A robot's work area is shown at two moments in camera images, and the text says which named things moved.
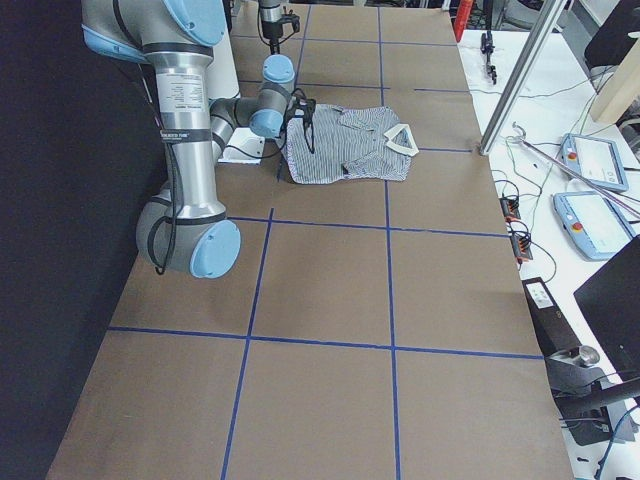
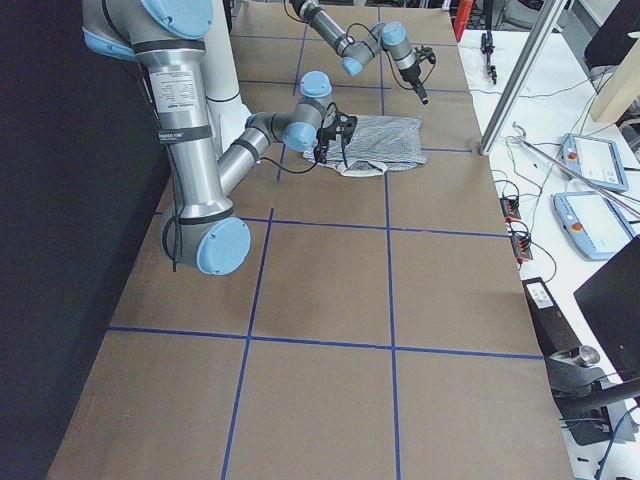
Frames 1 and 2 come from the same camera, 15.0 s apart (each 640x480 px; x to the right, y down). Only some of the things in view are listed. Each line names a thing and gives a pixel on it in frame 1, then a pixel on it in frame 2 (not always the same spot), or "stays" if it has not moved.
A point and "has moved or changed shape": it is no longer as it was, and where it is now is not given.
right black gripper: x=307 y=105 -> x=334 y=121
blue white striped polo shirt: x=349 y=142 has moved or changed shape
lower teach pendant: x=591 y=224 stays
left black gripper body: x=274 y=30 -> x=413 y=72
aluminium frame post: x=522 y=76 stays
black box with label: x=554 y=332 stays
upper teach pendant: x=596 y=160 stays
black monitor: x=610 y=301 stays
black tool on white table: x=487 y=47 stays
